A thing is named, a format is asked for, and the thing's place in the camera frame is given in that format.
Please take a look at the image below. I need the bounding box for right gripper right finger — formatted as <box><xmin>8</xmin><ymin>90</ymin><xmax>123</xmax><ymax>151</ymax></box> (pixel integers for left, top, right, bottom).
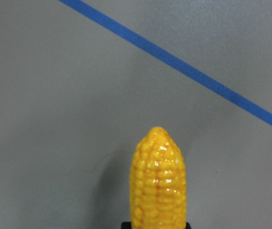
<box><xmin>185</xmin><ymin>222</ymin><xmax>191</xmax><ymax>229</ymax></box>

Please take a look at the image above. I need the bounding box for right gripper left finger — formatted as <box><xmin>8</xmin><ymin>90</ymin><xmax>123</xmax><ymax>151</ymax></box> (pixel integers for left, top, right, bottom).
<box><xmin>121</xmin><ymin>221</ymin><xmax>131</xmax><ymax>229</ymax></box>

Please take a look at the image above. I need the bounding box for yellow corn cob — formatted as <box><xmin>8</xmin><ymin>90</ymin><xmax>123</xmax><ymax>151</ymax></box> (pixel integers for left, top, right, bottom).
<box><xmin>129</xmin><ymin>127</ymin><xmax>187</xmax><ymax>229</ymax></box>

